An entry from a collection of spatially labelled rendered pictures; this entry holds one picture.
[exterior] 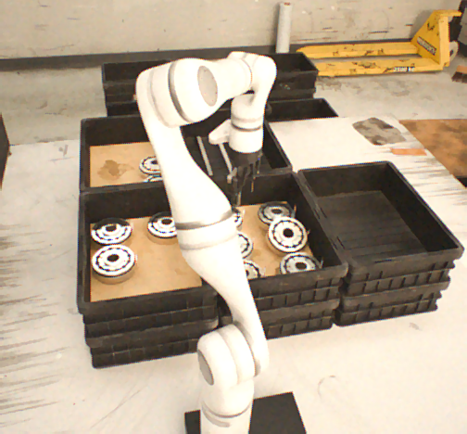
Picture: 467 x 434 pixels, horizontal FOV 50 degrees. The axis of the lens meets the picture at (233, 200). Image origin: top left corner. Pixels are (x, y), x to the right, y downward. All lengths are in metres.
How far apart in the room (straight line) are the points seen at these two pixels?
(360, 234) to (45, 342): 0.86
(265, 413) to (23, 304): 0.69
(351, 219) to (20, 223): 1.00
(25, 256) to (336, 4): 3.81
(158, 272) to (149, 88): 0.62
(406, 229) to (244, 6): 3.31
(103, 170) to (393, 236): 0.89
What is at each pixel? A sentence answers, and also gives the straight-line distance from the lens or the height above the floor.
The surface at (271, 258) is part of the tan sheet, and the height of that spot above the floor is 0.83.
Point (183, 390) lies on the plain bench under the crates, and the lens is 1.20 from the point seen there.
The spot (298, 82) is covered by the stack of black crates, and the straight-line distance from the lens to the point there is 2.93.
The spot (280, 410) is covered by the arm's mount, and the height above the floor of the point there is 0.75.
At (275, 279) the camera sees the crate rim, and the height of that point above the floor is 0.93.
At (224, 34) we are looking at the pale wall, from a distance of 4.54.
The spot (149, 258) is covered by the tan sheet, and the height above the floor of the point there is 0.83.
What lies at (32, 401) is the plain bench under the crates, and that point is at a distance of 1.25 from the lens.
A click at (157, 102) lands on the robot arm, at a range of 0.72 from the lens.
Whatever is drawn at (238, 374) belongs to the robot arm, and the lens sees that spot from 0.81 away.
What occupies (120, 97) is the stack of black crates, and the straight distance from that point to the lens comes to 2.77.
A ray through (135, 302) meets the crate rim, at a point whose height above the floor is 0.92.
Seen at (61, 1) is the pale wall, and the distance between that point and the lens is 4.35.
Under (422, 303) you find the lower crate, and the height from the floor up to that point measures 0.74.
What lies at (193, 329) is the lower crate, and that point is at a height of 0.80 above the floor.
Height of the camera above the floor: 1.73
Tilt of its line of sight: 38 degrees down
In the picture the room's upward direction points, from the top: 3 degrees clockwise
